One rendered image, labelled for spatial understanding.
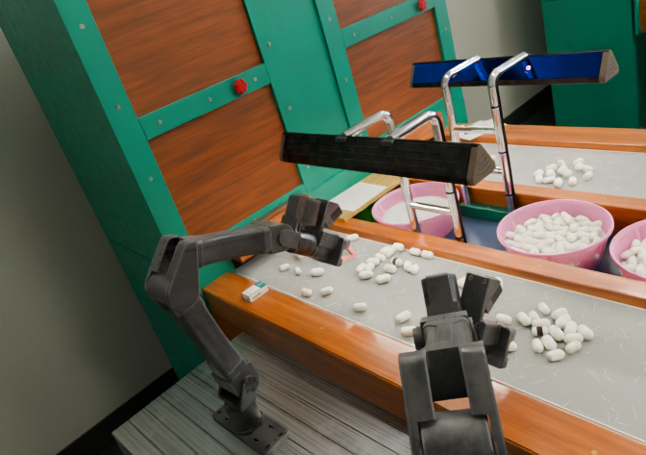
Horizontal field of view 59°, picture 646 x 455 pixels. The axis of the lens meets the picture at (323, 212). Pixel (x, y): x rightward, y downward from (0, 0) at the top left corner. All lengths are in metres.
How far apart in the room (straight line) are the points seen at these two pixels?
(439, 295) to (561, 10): 3.21
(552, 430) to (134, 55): 1.23
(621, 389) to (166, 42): 1.27
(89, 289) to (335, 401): 1.33
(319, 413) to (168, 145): 0.79
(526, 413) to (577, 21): 3.17
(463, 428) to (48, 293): 1.89
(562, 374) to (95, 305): 1.76
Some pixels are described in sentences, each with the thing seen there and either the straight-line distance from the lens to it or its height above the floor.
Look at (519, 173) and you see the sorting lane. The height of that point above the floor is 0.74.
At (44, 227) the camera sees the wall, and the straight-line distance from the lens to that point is 2.26.
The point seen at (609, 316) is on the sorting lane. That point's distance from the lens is 1.25.
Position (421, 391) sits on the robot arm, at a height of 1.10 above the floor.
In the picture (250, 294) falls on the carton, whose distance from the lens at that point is 1.50.
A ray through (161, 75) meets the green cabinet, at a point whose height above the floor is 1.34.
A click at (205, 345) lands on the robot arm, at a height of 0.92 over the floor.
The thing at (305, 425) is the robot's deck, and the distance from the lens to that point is 1.25.
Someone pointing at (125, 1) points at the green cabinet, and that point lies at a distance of 1.55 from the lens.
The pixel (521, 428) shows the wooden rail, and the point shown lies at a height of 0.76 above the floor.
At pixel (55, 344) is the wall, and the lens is 2.38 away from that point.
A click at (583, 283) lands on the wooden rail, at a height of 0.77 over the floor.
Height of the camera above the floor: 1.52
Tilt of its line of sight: 24 degrees down
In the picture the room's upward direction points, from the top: 18 degrees counter-clockwise
